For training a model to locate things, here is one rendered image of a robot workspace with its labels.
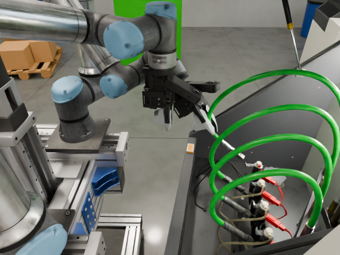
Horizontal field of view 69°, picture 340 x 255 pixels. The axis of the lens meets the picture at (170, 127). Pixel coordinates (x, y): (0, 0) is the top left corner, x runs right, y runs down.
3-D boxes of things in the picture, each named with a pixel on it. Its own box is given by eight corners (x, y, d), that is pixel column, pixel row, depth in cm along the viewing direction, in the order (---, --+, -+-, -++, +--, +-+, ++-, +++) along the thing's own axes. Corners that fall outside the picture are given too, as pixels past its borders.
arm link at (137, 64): (116, 75, 85) (131, 57, 77) (136, 65, 93) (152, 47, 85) (130, 93, 86) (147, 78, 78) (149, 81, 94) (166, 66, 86)
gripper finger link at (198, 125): (202, 140, 81) (188, 115, 82) (217, 132, 78) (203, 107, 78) (198, 143, 79) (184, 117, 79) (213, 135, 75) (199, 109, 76)
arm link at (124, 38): (94, 55, 57) (128, 43, 64) (129, 66, 51) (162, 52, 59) (87, 18, 52) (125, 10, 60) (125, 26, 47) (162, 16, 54)
